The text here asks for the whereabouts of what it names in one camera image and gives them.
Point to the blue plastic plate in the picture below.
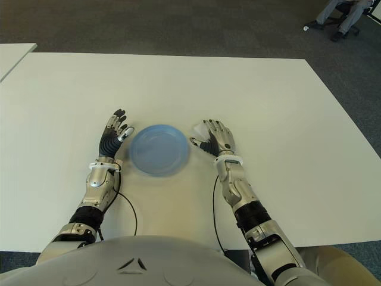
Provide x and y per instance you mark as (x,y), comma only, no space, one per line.
(159,152)

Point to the white charger block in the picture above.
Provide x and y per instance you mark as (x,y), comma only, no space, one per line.
(201,132)

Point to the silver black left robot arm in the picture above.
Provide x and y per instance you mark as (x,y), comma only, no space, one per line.
(98,178)

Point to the white side table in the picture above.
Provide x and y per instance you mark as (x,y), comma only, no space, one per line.
(12,56)

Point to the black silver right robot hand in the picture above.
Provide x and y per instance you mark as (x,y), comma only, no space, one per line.
(223,140)

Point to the silver robot torso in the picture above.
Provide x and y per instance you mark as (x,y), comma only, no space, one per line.
(134,262)

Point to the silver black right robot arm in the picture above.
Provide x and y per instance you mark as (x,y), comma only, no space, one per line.
(235,175)

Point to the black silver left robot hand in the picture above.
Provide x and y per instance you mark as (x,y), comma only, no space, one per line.
(108,146)

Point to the seated person in grey trousers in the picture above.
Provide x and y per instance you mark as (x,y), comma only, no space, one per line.
(352,15)

